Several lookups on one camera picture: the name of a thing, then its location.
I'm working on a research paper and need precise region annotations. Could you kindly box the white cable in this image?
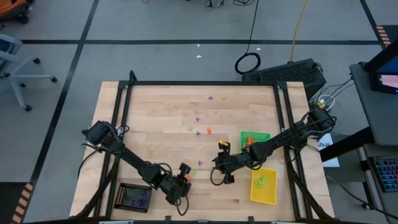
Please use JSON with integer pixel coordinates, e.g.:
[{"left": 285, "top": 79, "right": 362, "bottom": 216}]
[{"left": 317, "top": 94, "right": 336, "bottom": 108}]

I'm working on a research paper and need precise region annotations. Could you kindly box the yellow cable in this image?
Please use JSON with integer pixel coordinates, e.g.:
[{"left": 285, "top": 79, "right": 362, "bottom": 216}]
[{"left": 290, "top": 0, "right": 309, "bottom": 62}]

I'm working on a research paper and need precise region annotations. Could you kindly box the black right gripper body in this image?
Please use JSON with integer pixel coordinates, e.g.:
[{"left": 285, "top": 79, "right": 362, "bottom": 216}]
[{"left": 214, "top": 142, "right": 249, "bottom": 184}]

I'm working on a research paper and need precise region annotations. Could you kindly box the black plastic basket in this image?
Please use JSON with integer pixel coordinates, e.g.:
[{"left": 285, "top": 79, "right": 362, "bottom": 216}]
[{"left": 113, "top": 182, "right": 153, "bottom": 214}]

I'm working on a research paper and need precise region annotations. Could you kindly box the yellow plastic basket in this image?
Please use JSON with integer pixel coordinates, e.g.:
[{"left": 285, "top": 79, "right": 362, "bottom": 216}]
[{"left": 250, "top": 167, "right": 278, "bottom": 205}]

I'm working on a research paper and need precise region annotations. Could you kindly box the black computer monitor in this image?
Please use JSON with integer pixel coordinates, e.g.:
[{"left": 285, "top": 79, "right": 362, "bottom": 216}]
[{"left": 363, "top": 40, "right": 398, "bottom": 95}]

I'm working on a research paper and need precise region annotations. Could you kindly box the black cable bundle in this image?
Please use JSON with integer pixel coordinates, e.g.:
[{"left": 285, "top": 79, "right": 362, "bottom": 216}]
[{"left": 203, "top": 0, "right": 257, "bottom": 9}]

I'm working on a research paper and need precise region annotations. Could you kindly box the grey desk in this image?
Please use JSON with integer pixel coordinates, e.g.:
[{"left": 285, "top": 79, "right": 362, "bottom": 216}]
[{"left": 349, "top": 62, "right": 398, "bottom": 147}]

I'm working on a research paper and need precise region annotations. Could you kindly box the white paper sheet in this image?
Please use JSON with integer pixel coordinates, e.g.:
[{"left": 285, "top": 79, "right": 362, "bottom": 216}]
[{"left": 317, "top": 133, "right": 341, "bottom": 168}]

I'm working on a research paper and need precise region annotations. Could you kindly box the green plastic basket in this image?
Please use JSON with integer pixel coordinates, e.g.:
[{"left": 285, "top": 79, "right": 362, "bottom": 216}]
[{"left": 239, "top": 131, "right": 271, "bottom": 154}]

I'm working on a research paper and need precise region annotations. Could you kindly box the backlit keyboard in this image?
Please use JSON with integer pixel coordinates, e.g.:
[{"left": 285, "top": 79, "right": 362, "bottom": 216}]
[{"left": 368, "top": 155, "right": 398, "bottom": 193}]

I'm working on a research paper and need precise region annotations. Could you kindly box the black computer tower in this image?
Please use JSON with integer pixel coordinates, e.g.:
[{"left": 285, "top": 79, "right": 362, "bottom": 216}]
[{"left": 241, "top": 58, "right": 327, "bottom": 100}]

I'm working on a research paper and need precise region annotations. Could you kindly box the grey office chair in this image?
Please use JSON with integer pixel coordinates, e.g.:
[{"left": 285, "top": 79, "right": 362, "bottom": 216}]
[{"left": 0, "top": 32, "right": 58, "bottom": 112}]

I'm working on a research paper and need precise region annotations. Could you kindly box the orange chair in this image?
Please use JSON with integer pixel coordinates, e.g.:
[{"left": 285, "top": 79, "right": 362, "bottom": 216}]
[{"left": 0, "top": 0, "right": 34, "bottom": 24}]

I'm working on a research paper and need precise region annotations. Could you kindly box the black desk crossbar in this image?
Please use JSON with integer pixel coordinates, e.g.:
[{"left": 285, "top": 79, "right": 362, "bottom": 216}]
[{"left": 319, "top": 126, "right": 376, "bottom": 162}]

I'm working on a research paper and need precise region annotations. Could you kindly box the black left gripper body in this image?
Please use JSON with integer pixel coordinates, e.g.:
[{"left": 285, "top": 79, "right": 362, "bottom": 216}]
[{"left": 160, "top": 162, "right": 192, "bottom": 206}]

